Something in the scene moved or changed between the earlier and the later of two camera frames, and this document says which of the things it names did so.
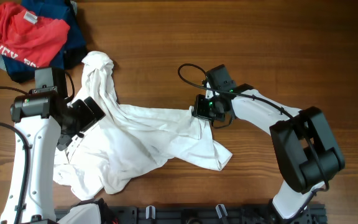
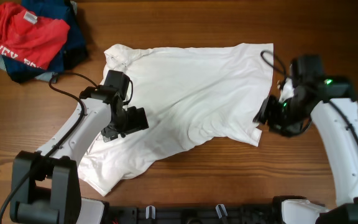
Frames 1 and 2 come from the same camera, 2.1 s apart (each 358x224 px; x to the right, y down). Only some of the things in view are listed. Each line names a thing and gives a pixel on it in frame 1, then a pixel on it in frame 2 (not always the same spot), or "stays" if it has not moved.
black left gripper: x=90 y=119 -> x=137 y=121
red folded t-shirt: x=36 y=40 stays
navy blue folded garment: x=74 y=55 stays
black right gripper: x=199 y=112 -> x=266 y=111
